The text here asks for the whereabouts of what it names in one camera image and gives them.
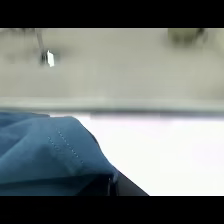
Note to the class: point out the blue shirt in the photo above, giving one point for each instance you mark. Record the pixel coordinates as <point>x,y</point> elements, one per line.
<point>46,153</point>

